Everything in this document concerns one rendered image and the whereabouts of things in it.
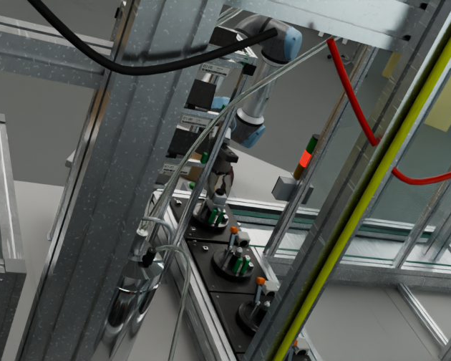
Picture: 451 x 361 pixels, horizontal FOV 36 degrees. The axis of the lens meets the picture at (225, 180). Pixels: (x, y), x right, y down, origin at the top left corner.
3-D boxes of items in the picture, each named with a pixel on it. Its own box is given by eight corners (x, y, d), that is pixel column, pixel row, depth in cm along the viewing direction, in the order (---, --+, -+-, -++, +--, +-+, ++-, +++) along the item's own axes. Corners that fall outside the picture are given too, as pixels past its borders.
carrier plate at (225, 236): (166, 200, 247) (168, 195, 246) (225, 207, 258) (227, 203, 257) (184, 242, 229) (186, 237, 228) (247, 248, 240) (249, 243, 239)
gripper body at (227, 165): (220, 177, 247) (222, 145, 249) (232, 175, 239) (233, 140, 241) (201, 175, 243) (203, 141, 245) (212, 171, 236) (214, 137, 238)
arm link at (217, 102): (234, 102, 249) (231, 95, 241) (233, 132, 247) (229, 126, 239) (212, 102, 250) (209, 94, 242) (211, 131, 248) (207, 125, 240)
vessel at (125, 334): (56, 333, 149) (104, 190, 131) (118, 335, 155) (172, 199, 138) (64, 384, 138) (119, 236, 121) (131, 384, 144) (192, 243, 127)
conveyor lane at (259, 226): (158, 220, 251) (167, 198, 246) (343, 241, 289) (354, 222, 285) (179, 272, 229) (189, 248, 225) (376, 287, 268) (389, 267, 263)
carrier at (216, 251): (185, 245, 228) (198, 215, 222) (248, 251, 239) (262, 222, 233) (207, 296, 209) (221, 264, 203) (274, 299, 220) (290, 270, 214)
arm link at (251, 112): (230, 128, 295) (275, 13, 265) (259, 145, 292) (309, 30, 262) (217, 138, 285) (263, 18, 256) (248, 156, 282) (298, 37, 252)
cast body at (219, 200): (205, 200, 241) (212, 184, 238) (216, 202, 243) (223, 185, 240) (212, 215, 235) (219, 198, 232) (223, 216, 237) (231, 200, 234)
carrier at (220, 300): (207, 296, 209) (222, 265, 203) (274, 300, 220) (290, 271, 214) (233, 357, 190) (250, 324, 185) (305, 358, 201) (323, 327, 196)
